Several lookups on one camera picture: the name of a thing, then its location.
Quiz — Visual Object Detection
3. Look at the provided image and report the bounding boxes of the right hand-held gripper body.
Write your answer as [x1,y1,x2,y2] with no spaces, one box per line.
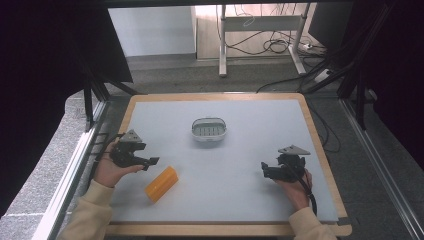
[276,144,311,184]

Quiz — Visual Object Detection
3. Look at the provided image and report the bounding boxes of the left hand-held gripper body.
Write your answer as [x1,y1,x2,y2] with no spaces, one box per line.
[109,129,148,169]

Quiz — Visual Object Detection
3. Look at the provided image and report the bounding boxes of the orange soap bar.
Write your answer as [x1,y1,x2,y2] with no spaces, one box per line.
[143,165,180,204]

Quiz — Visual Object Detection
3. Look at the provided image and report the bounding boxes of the white soap dish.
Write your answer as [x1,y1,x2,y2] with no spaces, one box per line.
[190,116,228,143]

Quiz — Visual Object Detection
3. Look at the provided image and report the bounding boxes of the person's left hand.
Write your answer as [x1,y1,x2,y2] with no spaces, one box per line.
[93,141,145,189]

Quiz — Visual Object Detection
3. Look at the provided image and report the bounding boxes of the person's right hand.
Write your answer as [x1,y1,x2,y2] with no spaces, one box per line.
[274,168,314,212]

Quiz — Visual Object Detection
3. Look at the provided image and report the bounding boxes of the black metal stand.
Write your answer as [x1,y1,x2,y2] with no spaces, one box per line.
[75,56,139,133]
[301,3,398,132]

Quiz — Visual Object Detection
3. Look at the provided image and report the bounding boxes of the white power strip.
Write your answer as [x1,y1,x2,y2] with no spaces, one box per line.
[313,68,332,84]

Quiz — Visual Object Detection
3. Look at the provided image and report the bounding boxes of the black curtain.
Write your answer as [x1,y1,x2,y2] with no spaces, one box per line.
[346,0,424,172]
[0,0,134,219]

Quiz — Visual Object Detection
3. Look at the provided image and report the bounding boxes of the left hand-held gripper black cable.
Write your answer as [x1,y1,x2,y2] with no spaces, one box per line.
[87,132,125,190]

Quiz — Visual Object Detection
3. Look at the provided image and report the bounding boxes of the hand-held gripper black cable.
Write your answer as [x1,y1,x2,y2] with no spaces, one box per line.
[288,162,319,216]
[87,132,125,190]

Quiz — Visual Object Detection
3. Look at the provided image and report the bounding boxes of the right hand-held gripper black cable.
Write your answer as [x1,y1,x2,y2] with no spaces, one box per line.
[288,162,319,216]

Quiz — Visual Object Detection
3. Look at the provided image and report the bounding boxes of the thin black floor cable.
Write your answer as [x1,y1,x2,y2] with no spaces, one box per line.
[307,99,342,154]

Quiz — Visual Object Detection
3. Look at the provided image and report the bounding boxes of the aluminium frame rail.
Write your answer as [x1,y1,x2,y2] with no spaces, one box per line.
[339,97,424,240]
[31,99,112,240]

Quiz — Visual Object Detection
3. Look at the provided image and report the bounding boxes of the bundle of black floor cables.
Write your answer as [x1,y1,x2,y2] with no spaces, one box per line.
[223,3,329,57]

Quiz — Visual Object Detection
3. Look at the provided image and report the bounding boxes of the white metal desk frame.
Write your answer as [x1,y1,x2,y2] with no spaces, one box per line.
[218,3,312,78]

